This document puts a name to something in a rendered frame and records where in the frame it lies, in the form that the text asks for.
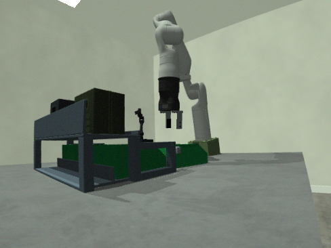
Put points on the green bin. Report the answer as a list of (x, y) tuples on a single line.
[(70, 152), (191, 154), (117, 156)]

